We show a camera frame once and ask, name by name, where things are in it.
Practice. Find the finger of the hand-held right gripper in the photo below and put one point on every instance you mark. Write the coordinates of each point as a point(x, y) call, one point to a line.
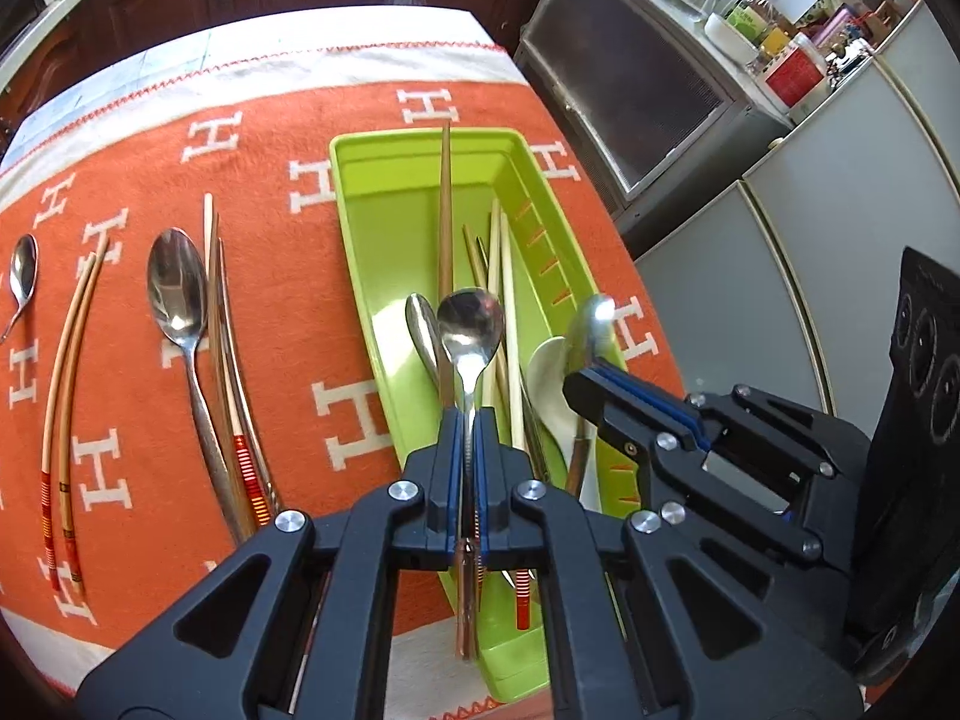
point(622, 420)
point(720, 409)

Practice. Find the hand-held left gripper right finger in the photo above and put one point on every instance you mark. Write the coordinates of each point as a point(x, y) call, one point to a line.
point(487, 465)

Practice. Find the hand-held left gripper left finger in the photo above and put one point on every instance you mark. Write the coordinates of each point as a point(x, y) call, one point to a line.
point(450, 465)

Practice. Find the white ceramic spoon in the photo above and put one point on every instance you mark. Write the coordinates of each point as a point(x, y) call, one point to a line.
point(547, 390)

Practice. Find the red banded metal chopstick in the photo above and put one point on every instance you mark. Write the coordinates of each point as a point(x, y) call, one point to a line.
point(523, 600)

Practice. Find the metal fork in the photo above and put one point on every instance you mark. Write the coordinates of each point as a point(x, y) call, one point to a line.
point(420, 326)

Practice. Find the small metal spoon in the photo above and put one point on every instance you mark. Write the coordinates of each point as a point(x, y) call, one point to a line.
point(469, 322)
point(24, 266)

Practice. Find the pale chopstick with red bands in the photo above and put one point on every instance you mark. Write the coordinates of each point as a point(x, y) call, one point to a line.
point(69, 532)
point(46, 510)
point(251, 476)

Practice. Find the brown wooden chopstick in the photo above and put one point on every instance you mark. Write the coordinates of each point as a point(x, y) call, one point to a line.
point(480, 262)
point(446, 240)

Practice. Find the pale wooden chopstick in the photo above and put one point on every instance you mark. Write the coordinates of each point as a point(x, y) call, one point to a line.
point(493, 255)
point(209, 255)

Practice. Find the green plastic utensil tray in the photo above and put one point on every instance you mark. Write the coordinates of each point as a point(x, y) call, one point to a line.
point(375, 240)

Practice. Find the grey refrigerator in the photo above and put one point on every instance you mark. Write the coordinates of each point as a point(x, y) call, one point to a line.
point(787, 277)

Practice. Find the orange printed blanket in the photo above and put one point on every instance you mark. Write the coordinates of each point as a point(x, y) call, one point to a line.
point(285, 300)

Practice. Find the silver appliance dark door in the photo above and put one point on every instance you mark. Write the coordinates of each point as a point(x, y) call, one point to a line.
point(637, 90)

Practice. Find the red container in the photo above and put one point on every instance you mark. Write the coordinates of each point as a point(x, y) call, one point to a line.
point(795, 79)

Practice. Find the white bowl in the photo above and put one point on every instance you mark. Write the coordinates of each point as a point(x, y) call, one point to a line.
point(731, 37)

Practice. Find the green label jar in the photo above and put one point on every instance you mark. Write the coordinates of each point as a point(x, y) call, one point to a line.
point(754, 19)

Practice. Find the row of colourful packets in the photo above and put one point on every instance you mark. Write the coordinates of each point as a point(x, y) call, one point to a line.
point(847, 30)

